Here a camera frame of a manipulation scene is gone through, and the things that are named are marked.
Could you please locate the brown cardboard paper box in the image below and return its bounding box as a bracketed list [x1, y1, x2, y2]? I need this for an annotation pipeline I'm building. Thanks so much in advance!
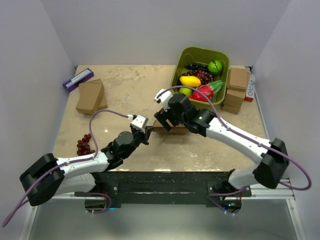
[152, 120, 190, 136]

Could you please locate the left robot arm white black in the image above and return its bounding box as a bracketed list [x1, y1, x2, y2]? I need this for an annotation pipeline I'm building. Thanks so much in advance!
[19, 126, 153, 206]

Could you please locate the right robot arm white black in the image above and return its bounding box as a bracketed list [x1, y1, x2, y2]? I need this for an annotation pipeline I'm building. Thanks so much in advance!
[154, 91, 289, 197]

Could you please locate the folded cardboard box lower right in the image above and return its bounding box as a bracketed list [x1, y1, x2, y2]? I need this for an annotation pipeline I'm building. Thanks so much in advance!
[221, 89, 246, 115]

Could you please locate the folded cardboard box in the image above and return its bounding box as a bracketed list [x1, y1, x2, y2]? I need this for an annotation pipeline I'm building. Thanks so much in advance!
[227, 67, 251, 92]
[75, 79, 108, 115]
[221, 89, 246, 115]

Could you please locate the folded cardboard box left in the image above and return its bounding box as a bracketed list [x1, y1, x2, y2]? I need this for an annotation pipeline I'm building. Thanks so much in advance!
[75, 79, 108, 115]

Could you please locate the folded cardboard box top right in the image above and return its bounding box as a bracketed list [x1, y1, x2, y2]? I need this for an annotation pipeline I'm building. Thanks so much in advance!
[227, 67, 251, 92]

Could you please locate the purple rectangular box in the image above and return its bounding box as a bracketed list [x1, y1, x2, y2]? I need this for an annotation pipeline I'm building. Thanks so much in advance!
[62, 68, 94, 93]

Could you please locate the green lime toy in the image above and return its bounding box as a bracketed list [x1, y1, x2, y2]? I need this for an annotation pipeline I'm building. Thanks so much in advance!
[179, 87, 193, 97]

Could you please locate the yellow mango toy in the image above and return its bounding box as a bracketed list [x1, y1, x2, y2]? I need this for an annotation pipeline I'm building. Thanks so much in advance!
[179, 75, 202, 88]

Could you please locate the pink dragon fruit toy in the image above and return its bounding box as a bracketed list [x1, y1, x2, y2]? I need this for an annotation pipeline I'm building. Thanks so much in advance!
[189, 80, 224, 102]

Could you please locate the red grape bunch in basket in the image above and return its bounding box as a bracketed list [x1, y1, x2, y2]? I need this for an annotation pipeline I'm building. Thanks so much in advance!
[180, 70, 216, 85]

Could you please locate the dark purple grape bunch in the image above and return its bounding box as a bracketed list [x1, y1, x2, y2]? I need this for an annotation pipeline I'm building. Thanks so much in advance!
[184, 63, 209, 72]

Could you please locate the red grape bunch on table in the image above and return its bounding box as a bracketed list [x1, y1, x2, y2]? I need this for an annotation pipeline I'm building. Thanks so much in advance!
[76, 133, 96, 156]

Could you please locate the green plastic basket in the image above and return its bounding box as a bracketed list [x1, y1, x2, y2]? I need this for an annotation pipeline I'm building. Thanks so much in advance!
[169, 46, 230, 108]

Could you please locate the green round melon toy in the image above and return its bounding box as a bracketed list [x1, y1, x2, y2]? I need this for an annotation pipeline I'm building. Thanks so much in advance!
[207, 60, 223, 75]

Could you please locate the white red carton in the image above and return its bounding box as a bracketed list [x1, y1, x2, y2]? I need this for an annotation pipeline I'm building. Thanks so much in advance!
[244, 74, 256, 102]

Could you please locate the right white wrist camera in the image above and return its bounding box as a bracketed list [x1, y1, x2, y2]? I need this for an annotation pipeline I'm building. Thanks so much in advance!
[154, 89, 173, 112]

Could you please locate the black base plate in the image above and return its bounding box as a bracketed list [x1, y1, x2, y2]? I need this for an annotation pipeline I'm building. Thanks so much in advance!
[75, 171, 252, 211]

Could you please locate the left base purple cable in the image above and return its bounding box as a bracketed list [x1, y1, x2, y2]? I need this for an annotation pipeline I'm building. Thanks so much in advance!
[85, 191, 112, 215]

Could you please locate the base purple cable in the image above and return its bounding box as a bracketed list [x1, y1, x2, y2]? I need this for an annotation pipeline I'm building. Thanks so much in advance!
[85, 191, 112, 215]
[207, 186, 252, 215]

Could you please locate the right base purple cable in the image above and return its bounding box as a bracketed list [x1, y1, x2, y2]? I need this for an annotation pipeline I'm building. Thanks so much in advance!
[207, 186, 252, 215]

